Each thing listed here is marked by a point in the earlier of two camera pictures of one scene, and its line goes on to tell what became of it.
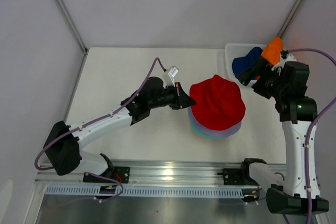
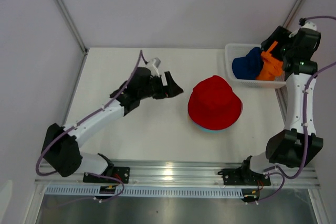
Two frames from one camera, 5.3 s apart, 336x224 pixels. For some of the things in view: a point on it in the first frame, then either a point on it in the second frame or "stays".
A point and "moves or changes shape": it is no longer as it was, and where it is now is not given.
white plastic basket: x=232 y=51 stays
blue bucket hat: x=242 y=63 stays
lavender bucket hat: x=228 y=131 to x=242 y=107
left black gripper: x=184 y=100 to x=171 y=89
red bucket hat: x=220 y=104 moves or changes shape
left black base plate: x=118 y=173 stays
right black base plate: x=237 y=176 stays
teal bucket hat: x=202 y=134 to x=211 y=130
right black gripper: x=263 y=69 to x=281 y=35
